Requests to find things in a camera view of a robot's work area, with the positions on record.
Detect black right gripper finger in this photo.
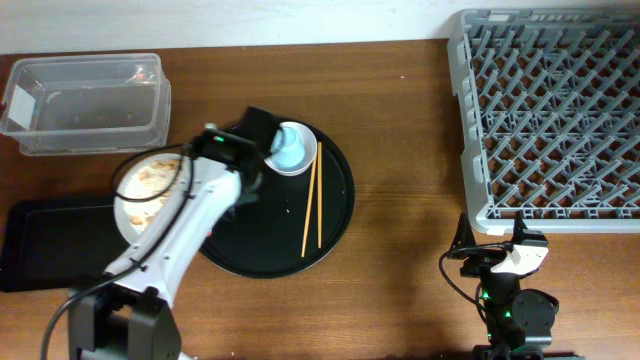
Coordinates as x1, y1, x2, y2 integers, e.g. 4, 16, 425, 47
448, 213, 476, 259
512, 214, 528, 244

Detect rice and food scraps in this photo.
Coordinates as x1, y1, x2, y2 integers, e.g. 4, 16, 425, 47
123, 159, 180, 232

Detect white round plate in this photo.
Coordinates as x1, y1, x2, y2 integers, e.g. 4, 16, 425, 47
113, 153, 190, 244

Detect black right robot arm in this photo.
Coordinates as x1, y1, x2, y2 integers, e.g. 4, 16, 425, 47
438, 213, 579, 360

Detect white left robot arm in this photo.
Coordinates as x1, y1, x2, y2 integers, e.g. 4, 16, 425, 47
62, 107, 281, 359

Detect grey dishwasher rack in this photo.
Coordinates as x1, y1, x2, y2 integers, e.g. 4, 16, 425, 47
447, 7, 639, 235

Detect light blue cup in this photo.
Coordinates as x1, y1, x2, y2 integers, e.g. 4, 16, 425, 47
270, 127, 305, 170

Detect small white bowl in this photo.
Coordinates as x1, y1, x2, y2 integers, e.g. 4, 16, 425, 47
265, 121, 317, 177

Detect wooden chopstick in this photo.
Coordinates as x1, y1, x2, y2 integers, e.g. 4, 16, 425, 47
316, 142, 323, 249
301, 154, 318, 258

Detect round black tray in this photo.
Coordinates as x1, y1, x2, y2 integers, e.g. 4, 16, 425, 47
200, 127, 355, 278

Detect clear plastic bin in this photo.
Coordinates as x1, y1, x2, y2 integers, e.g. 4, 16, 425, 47
1, 53, 171, 156

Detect black rectangular tray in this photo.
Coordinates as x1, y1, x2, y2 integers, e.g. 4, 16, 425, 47
1, 196, 129, 292

